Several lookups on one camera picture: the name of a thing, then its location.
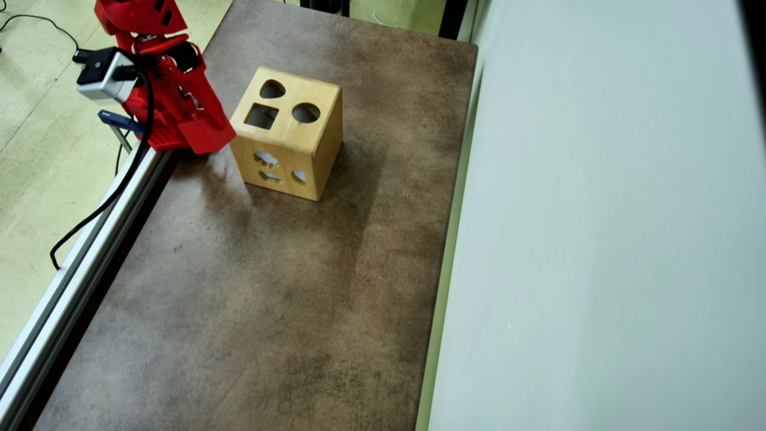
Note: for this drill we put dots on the blue clamp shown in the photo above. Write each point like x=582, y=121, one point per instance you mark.
x=119, y=120

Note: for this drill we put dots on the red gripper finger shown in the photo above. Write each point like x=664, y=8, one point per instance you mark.
x=173, y=99
x=212, y=99

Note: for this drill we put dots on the red cube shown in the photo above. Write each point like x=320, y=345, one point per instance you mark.
x=206, y=136

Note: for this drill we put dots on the wooden shape sorter box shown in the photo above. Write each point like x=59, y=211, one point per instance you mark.
x=293, y=137

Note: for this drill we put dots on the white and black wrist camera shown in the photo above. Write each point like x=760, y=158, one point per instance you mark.
x=105, y=75

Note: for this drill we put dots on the black power adapter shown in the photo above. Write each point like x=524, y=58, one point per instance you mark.
x=81, y=55

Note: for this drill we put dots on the red robot arm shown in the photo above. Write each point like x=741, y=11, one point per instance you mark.
x=137, y=15

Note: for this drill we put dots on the black metal post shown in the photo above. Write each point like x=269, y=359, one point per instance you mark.
x=452, y=18

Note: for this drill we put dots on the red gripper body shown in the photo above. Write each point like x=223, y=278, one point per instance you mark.
x=195, y=103

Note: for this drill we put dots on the aluminium profile rail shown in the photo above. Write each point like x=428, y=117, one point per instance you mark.
x=43, y=335

